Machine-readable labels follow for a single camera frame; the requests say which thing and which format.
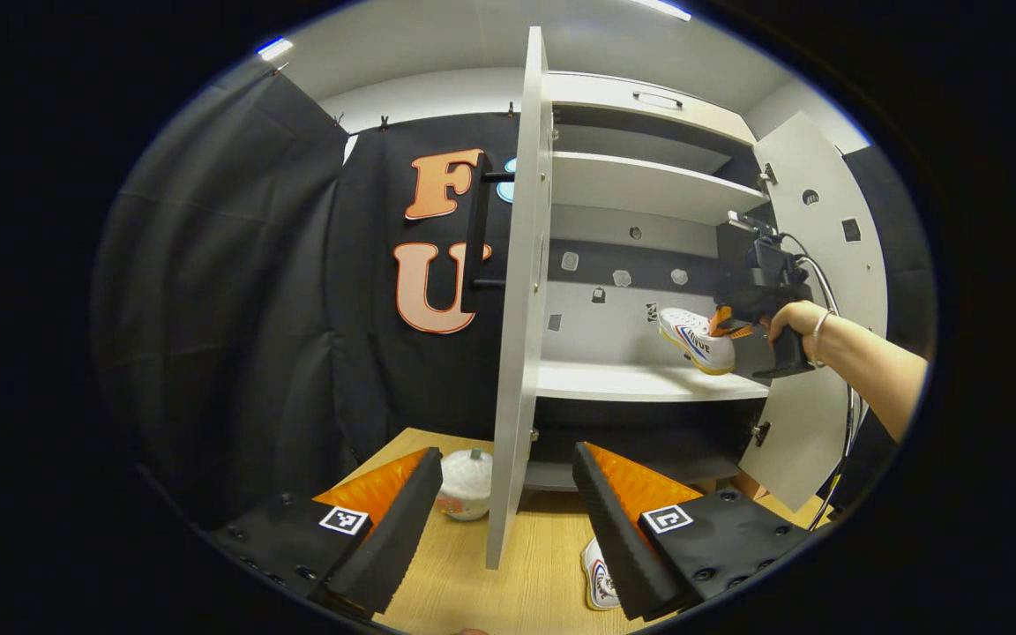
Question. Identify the black backdrop cloth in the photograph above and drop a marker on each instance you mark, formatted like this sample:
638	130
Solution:
235	309

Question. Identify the white cabinet shelf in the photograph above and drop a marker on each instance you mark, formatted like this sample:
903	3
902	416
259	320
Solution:
640	381
649	185

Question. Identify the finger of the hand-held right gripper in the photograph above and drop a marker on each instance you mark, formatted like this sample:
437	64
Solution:
740	332
720	319

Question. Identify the white cabinet door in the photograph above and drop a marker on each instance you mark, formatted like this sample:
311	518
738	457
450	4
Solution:
521	309
825	423

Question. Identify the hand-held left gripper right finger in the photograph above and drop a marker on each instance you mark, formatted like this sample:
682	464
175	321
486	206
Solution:
618	538

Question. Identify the white striped canvas shoe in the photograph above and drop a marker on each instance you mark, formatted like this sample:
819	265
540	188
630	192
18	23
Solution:
698	339
598	578

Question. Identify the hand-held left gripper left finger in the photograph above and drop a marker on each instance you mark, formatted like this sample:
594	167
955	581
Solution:
393	538

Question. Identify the white cabinet drawer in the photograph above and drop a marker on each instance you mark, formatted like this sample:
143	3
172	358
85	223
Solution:
631	106

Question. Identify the white shoe cabinet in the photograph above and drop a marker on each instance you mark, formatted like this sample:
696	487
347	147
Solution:
614	326

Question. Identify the ceiling light panel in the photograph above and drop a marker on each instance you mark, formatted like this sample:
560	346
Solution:
274	48
662	8

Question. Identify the white net-wrapped round item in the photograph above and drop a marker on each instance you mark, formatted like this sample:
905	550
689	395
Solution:
466	481

